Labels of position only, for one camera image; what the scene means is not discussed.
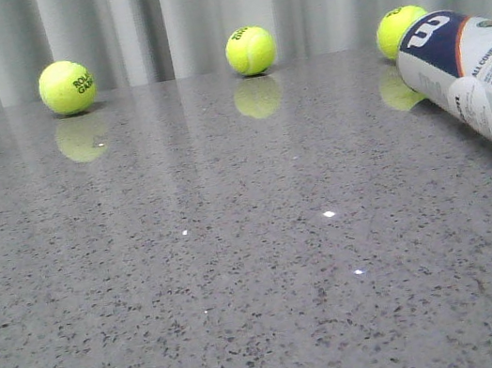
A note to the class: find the white blue tennis ball can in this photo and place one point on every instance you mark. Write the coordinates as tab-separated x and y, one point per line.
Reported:
447	57

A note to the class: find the centre yellow tennis ball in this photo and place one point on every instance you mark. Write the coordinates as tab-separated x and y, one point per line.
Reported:
250	50

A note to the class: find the right yellow tennis ball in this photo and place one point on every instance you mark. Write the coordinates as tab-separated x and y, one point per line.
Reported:
393	26

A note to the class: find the Roland Garros yellow tennis ball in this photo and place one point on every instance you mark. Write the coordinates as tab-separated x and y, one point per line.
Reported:
67	88

